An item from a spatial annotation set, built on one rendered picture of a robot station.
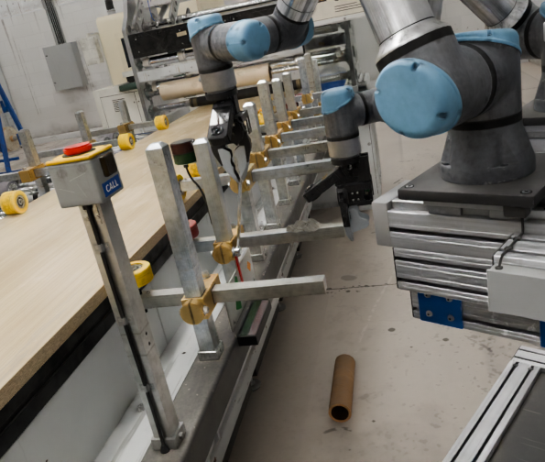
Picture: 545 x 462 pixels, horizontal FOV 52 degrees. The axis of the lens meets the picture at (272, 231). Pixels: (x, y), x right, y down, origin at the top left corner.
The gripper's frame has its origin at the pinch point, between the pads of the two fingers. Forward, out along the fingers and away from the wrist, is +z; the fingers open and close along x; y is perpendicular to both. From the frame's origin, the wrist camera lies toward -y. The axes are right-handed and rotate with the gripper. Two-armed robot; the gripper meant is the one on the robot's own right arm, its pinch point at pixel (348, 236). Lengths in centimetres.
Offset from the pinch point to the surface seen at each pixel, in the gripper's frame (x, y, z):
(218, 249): -8.4, -30.7, -3.5
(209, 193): -5.7, -30.6, -16.9
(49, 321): -45, -53, -7
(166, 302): -26.4, -38.5, 0.3
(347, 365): 54, -14, 75
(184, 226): -29.7, -28.3, -17.7
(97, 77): 885, -525, -22
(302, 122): 99, -22, -12
